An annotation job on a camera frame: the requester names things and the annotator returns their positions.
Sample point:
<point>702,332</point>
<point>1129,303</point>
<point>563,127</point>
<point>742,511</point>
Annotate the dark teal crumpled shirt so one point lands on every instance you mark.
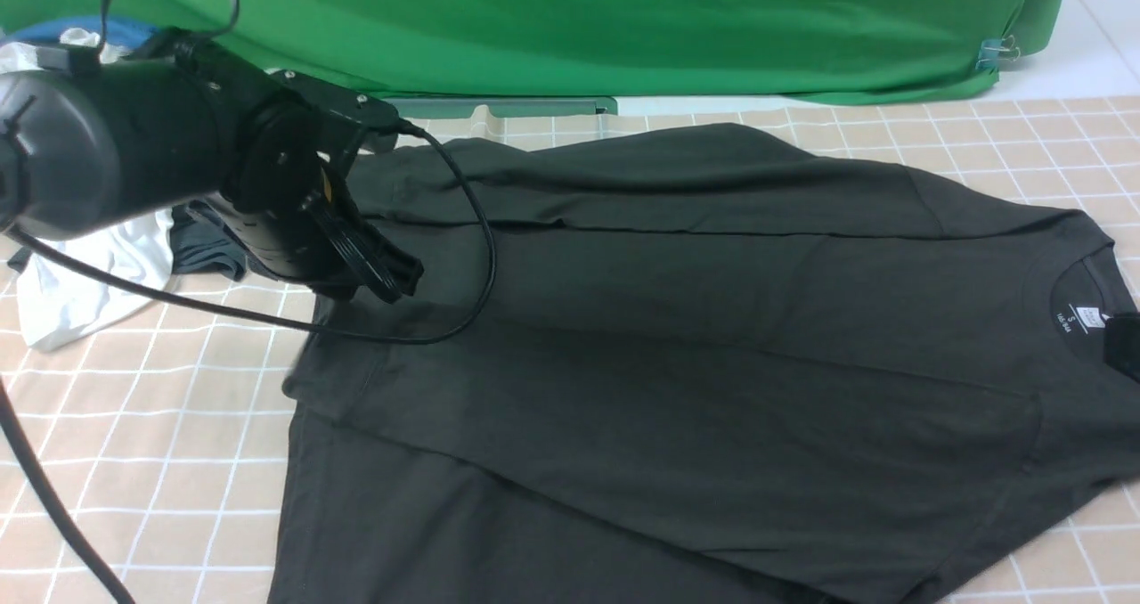
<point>151,248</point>

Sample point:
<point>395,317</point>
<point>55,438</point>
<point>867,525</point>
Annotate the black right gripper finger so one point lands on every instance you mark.
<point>1121,344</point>

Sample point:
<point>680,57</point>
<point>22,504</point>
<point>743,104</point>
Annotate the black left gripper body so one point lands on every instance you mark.
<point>276,167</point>

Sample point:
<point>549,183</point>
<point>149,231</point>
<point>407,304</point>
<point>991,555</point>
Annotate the beige checkered tablecloth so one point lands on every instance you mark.
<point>165,434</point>

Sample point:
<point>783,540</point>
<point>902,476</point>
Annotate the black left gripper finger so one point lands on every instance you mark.
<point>388,272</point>

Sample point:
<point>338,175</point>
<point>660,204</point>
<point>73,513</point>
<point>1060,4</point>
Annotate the green backdrop cloth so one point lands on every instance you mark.
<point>839,52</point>

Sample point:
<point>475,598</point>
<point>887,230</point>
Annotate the dark gray long-sleeve top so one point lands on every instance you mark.
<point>716,369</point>

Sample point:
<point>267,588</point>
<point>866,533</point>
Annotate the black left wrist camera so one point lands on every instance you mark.
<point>353,121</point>

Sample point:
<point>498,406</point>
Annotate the blue binder clip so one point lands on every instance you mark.
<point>995,52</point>

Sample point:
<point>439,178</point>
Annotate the blue crumpled garment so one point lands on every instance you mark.
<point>123,34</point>

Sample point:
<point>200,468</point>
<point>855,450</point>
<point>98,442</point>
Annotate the white crumpled shirt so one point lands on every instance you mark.
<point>71,292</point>

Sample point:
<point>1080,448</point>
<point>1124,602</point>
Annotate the green metal base rail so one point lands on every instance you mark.
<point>436,107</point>

